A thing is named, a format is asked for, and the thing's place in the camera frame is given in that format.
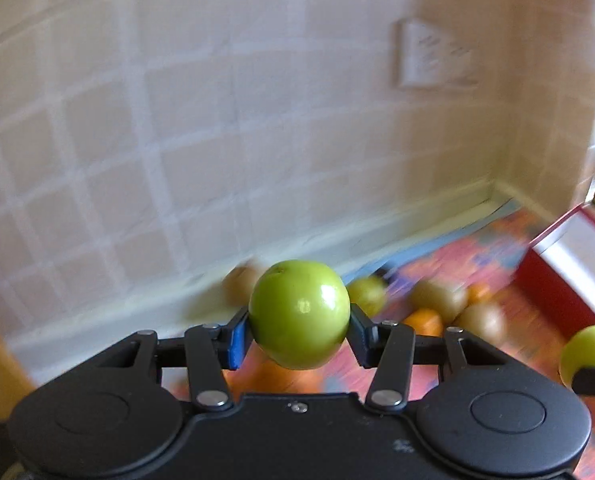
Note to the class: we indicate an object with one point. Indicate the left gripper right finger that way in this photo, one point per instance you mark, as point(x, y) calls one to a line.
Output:
point(389, 350)

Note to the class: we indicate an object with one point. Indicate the green apple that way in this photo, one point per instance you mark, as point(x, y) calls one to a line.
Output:
point(577, 353)
point(369, 293)
point(299, 313)

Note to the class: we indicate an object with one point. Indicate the dark small fruit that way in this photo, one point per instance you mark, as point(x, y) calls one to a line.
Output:
point(388, 273)

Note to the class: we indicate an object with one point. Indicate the red cardboard box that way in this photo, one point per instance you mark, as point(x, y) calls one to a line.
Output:
point(557, 273)

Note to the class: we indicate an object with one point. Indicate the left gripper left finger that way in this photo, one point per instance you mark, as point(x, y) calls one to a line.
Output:
point(210, 349)

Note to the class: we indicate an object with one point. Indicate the floral cloth mat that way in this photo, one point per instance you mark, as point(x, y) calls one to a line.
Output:
point(483, 254)

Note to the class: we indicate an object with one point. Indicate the orange tangerine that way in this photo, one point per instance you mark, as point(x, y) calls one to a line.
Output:
point(425, 322)
point(478, 293)

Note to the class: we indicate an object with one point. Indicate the white wall socket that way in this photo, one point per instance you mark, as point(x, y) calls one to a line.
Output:
point(431, 57)

